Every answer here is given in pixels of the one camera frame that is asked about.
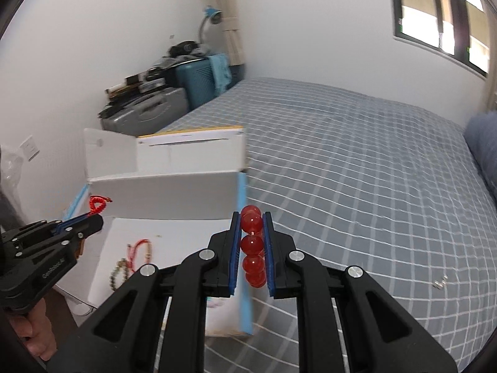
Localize red string gold bar bracelet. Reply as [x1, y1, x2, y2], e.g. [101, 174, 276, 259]
[87, 194, 114, 217]

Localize red cord gold charm bracelet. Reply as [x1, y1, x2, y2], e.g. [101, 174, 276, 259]
[126, 238, 153, 273]

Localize red bead bracelet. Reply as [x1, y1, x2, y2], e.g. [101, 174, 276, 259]
[239, 204, 268, 289]

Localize person's left hand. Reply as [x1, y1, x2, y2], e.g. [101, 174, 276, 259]
[7, 299, 57, 361]

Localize clear plastic bag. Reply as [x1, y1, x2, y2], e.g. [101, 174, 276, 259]
[1, 146, 25, 230]

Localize white cardboard box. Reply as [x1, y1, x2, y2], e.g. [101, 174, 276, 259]
[57, 126, 247, 322]

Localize grey checked bed sheet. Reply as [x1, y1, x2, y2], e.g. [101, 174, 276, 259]
[171, 78, 496, 370]

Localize grey suitcase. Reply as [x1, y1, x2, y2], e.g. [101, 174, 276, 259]
[99, 88, 189, 136]

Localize stack of dark items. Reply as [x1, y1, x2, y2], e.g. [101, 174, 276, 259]
[98, 57, 181, 120]

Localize teal suitcase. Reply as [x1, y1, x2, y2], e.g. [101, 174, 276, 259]
[174, 55, 246, 111]

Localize blue striped folded duvet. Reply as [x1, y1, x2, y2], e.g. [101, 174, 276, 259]
[463, 111, 497, 200]

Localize black headphones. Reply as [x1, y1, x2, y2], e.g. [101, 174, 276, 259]
[168, 40, 199, 58]

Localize light blue cloth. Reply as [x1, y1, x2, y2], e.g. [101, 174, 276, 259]
[208, 53, 232, 96]

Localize beige right curtain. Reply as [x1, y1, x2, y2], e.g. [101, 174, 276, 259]
[479, 68, 497, 112]

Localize beige curtain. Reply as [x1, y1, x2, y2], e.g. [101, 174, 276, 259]
[205, 0, 245, 66]
[479, 68, 497, 112]

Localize blue desk lamp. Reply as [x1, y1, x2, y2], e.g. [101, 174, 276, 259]
[198, 5, 222, 44]

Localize beige left curtain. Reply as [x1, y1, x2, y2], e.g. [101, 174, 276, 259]
[205, 0, 245, 66]

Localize dark framed window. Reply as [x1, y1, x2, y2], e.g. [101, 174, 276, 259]
[392, 0, 491, 77]

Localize white wall socket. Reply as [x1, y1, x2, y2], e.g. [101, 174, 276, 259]
[19, 136, 39, 162]

